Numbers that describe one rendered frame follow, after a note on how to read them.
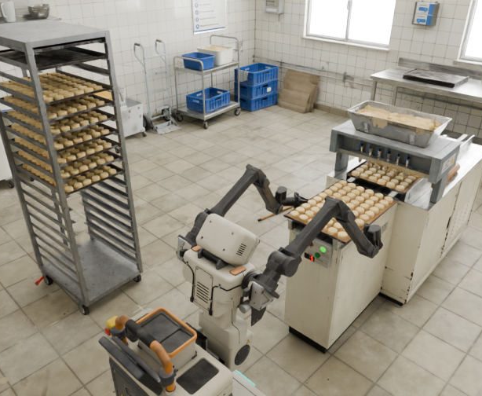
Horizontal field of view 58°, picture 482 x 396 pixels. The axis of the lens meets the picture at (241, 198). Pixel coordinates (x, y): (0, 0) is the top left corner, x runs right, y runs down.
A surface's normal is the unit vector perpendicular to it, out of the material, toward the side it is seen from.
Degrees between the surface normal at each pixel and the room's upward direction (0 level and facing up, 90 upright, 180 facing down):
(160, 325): 0
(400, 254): 90
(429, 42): 90
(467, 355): 0
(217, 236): 47
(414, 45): 90
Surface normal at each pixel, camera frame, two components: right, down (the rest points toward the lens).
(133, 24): 0.71, 0.35
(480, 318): 0.00, -0.87
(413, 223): -0.67, 0.36
